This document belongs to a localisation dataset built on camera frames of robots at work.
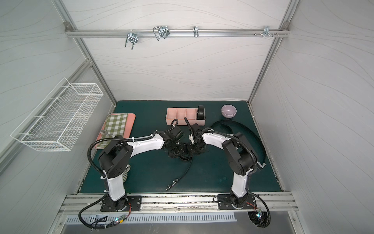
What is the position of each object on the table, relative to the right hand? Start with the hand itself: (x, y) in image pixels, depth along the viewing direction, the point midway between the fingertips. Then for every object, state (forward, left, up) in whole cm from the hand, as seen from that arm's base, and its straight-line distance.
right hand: (190, 153), depth 92 cm
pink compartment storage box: (+32, +11, +1) cm, 34 cm away
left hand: (-3, +3, +2) cm, 5 cm away
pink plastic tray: (+23, +48, 0) cm, 53 cm away
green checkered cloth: (+18, +56, +2) cm, 59 cm away
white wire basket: (-4, +63, +34) cm, 71 cm away
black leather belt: (-18, +6, +3) cm, 19 cm away
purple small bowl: (+35, -28, +2) cm, 45 cm away
